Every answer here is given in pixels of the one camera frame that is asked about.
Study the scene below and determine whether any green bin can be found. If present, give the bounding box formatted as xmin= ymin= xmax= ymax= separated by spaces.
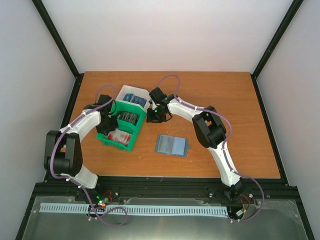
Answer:
xmin=111 ymin=101 xmax=146 ymax=134
xmin=95 ymin=125 xmax=138 ymax=152

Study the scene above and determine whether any teal card holder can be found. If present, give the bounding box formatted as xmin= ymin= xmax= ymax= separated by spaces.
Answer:
xmin=155 ymin=134 xmax=190 ymax=157

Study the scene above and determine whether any white bin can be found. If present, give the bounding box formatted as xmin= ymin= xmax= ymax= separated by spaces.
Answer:
xmin=116 ymin=85 xmax=151 ymax=112

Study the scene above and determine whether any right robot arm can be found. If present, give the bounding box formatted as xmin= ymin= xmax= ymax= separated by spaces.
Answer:
xmin=147 ymin=90 xmax=244 ymax=201

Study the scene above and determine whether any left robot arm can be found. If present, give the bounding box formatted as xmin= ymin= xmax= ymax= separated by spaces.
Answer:
xmin=43 ymin=101 xmax=118 ymax=202

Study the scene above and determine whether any red white card stack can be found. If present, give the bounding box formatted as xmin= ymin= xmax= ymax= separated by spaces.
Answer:
xmin=107 ymin=129 xmax=132 ymax=146

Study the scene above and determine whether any black card stack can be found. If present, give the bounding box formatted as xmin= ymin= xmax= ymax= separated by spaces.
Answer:
xmin=116 ymin=111 xmax=140 ymax=125

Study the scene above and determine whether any blue card stack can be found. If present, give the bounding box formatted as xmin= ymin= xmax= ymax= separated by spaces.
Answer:
xmin=123 ymin=93 xmax=147 ymax=108

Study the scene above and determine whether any small electronics board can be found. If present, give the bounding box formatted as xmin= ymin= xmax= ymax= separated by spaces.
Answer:
xmin=95 ymin=195 xmax=112 ymax=208

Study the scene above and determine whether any black frame post left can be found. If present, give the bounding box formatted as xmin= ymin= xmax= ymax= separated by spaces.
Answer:
xmin=31 ymin=0 xmax=85 ymax=79

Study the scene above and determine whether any black frame post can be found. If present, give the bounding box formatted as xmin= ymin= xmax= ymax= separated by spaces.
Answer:
xmin=31 ymin=0 xmax=85 ymax=79
xmin=251 ymin=0 xmax=305 ymax=78

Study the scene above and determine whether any light blue cable duct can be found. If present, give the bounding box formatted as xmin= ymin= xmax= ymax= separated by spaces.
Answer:
xmin=39 ymin=203 xmax=228 ymax=218

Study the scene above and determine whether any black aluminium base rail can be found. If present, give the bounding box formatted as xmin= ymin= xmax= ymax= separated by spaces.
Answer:
xmin=16 ymin=176 xmax=315 ymax=240

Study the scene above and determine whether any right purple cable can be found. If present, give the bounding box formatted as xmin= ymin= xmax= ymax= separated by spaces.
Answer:
xmin=156 ymin=74 xmax=265 ymax=223

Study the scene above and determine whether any metal base plate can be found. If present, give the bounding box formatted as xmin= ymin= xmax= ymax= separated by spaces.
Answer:
xmin=22 ymin=196 xmax=307 ymax=240

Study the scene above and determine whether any black frame post right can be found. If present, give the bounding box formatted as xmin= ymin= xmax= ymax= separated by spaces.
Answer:
xmin=251 ymin=0 xmax=305 ymax=78

